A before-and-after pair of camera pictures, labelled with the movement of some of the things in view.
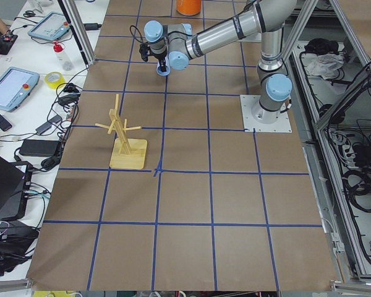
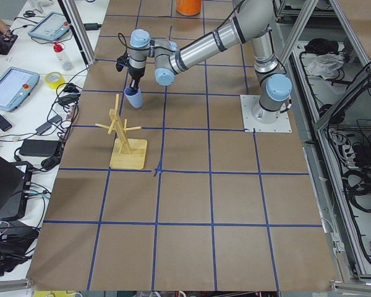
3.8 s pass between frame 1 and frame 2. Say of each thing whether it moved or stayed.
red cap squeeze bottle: stayed
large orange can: stayed
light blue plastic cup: moved
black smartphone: stayed
